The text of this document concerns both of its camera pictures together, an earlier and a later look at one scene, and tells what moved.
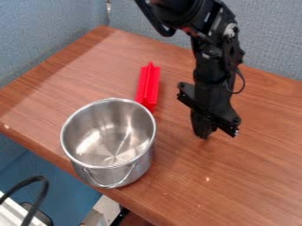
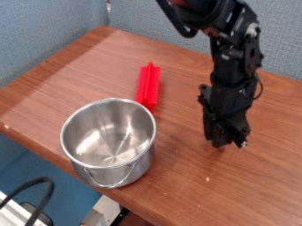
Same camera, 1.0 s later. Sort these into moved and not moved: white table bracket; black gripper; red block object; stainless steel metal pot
Moved: black gripper
Not moved: white table bracket; red block object; stainless steel metal pot
